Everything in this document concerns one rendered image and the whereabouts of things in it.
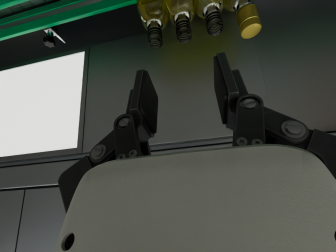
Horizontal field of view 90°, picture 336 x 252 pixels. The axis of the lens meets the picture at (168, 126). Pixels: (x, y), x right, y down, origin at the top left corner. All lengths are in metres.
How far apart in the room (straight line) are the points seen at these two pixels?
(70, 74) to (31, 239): 0.47
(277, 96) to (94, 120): 0.47
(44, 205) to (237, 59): 0.63
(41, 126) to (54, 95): 0.10
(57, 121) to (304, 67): 0.67
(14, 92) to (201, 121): 0.62
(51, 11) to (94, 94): 0.27
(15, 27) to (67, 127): 0.34
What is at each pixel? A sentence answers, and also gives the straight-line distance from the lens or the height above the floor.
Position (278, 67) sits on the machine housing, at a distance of 0.52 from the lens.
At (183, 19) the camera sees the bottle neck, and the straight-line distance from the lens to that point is 0.38.
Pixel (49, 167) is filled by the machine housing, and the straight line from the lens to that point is 0.57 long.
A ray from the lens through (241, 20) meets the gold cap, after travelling 0.37.
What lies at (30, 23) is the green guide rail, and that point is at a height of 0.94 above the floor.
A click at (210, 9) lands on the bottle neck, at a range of 0.39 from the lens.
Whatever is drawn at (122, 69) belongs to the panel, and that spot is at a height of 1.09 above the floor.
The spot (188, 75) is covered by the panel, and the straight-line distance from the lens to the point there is 0.46.
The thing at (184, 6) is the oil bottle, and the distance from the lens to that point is 0.39.
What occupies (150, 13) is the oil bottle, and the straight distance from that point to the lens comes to 0.40.
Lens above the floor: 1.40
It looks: 17 degrees down
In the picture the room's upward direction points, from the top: 176 degrees clockwise
